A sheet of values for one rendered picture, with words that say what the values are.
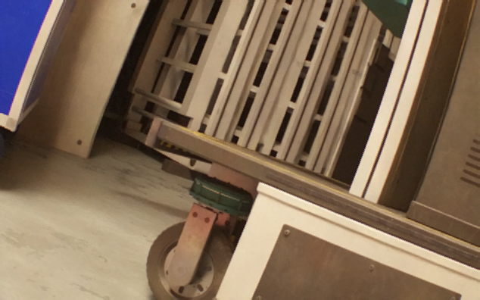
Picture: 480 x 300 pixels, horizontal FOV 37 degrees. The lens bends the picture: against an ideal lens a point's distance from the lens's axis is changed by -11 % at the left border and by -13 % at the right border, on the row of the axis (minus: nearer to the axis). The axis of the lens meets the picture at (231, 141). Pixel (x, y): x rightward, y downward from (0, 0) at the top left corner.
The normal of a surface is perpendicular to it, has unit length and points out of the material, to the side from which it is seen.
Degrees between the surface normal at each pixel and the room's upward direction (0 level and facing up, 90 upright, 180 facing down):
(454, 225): 90
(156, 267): 89
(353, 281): 90
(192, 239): 90
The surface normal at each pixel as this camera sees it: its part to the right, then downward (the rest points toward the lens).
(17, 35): 0.20, 0.11
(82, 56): 0.52, 0.22
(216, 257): -0.51, -0.12
